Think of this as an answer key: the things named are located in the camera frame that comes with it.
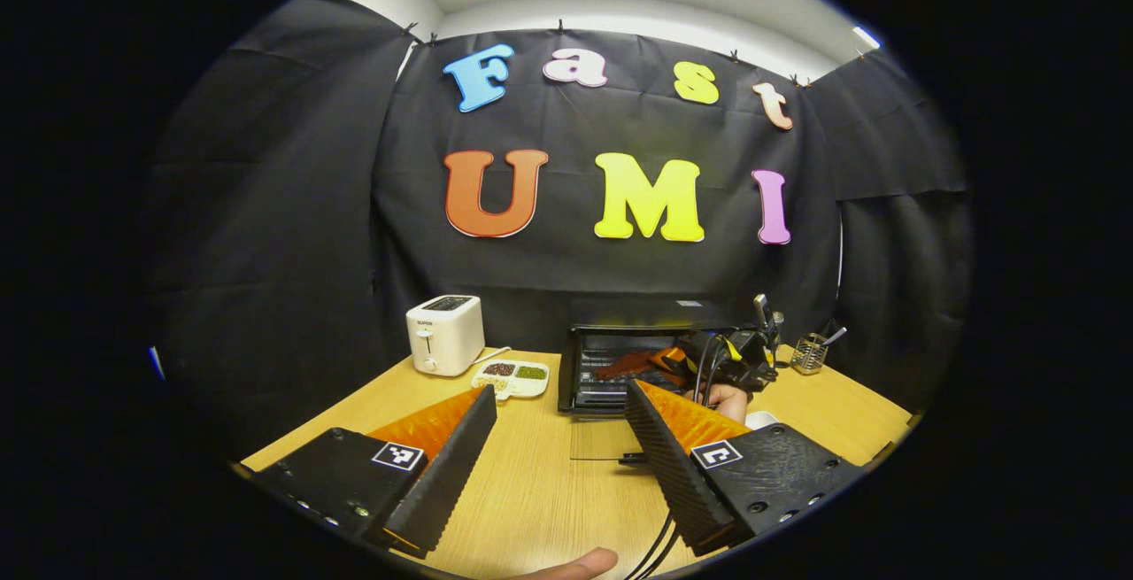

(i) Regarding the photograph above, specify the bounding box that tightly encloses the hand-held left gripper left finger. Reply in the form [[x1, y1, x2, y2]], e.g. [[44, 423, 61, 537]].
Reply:
[[250, 385, 499, 561]]

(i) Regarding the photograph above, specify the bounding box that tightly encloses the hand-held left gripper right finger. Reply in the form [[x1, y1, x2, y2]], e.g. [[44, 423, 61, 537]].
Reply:
[[623, 379, 867, 558]]

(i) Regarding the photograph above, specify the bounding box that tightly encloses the black electric oven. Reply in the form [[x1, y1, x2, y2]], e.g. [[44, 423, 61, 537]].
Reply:
[[558, 297, 764, 466]]

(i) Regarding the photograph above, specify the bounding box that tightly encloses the clear glass cup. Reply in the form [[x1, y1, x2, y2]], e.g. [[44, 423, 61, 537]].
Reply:
[[790, 333, 829, 375]]

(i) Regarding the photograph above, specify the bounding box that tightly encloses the white divided dish of grains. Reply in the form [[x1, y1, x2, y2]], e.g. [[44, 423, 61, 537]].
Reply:
[[471, 359, 551, 401]]

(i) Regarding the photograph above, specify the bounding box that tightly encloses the white toaster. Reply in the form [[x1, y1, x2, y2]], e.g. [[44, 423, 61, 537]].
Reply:
[[405, 295, 486, 377]]

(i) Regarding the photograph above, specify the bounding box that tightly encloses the black backdrop cloth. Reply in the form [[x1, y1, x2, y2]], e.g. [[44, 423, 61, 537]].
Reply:
[[146, 0, 975, 459]]

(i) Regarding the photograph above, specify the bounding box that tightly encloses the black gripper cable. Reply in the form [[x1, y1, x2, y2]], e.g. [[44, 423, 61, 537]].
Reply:
[[622, 330, 737, 580]]

